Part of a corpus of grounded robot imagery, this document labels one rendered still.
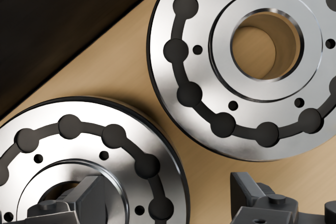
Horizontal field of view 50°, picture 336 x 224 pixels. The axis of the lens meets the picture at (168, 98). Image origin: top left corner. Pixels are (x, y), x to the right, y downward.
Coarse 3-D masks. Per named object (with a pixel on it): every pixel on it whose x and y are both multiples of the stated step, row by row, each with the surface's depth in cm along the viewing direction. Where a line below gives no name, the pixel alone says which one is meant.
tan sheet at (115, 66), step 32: (128, 32) 19; (256, 32) 19; (96, 64) 19; (128, 64) 19; (256, 64) 19; (32, 96) 19; (64, 96) 19; (128, 96) 19; (192, 160) 19; (224, 160) 19; (288, 160) 19; (320, 160) 19; (192, 192) 19; (224, 192) 19; (288, 192) 19; (320, 192) 19
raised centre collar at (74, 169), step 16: (64, 160) 16; (80, 160) 16; (32, 176) 16; (48, 176) 15; (64, 176) 15; (80, 176) 15; (112, 176) 16; (32, 192) 15; (48, 192) 16; (112, 192) 15; (16, 208) 15; (112, 208) 15; (128, 208) 16
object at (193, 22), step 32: (160, 0) 16; (192, 0) 16; (224, 0) 16; (320, 0) 16; (160, 32) 16; (192, 32) 16; (160, 64) 16; (192, 64) 16; (320, 64) 16; (160, 96) 16; (192, 96) 16; (224, 96) 16; (320, 96) 16; (192, 128) 16; (224, 128) 16; (256, 128) 16; (288, 128) 16; (320, 128) 16; (256, 160) 16
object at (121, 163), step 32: (0, 128) 16; (32, 128) 16; (64, 128) 16; (96, 128) 16; (128, 128) 16; (0, 160) 16; (32, 160) 16; (96, 160) 16; (128, 160) 16; (160, 160) 16; (0, 192) 16; (128, 192) 16; (160, 192) 16
